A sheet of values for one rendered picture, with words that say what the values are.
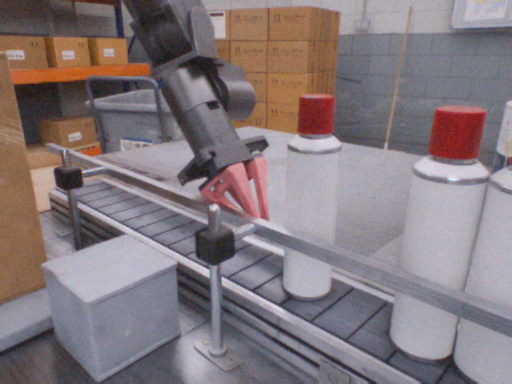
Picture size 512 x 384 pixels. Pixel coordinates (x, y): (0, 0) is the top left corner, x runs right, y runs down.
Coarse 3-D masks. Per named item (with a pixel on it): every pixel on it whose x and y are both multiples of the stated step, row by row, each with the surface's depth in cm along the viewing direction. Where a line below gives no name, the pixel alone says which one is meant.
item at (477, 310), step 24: (48, 144) 74; (120, 168) 60; (168, 192) 52; (240, 216) 44; (288, 240) 39; (312, 240) 38; (336, 264) 36; (360, 264) 35; (384, 264) 34; (408, 288) 32; (432, 288) 31; (456, 312) 30; (480, 312) 29; (504, 312) 28
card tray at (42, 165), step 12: (36, 156) 105; (48, 156) 107; (36, 168) 105; (48, 168) 106; (84, 168) 106; (36, 180) 97; (48, 180) 97; (84, 180) 97; (36, 192) 89; (48, 192) 89; (48, 204) 82
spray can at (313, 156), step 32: (320, 96) 38; (320, 128) 38; (288, 160) 40; (320, 160) 38; (288, 192) 41; (320, 192) 39; (288, 224) 42; (320, 224) 40; (288, 256) 43; (288, 288) 44; (320, 288) 43
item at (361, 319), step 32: (64, 192) 75; (96, 192) 75; (128, 192) 75; (128, 224) 62; (160, 224) 62; (192, 224) 62; (192, 256) 53; (256, 256) 53; (256, 288) 46; (352, 288) 46; (320, 320) 40; (352, 320) 40; (384, 320) 41; (384, 352) 36
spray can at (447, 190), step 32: (448, 128) 30; (480, 128) 29; (448, 160) 30; (416, 192) 32; (448, 192) 30; (480, 192) 30; (416, 224) 32; (448, 224) 31; (416, 256) 33; (448, 256) 32; (416, 320) 34; (448, 320) 34; (416, 352) 35; (448, 352) 35
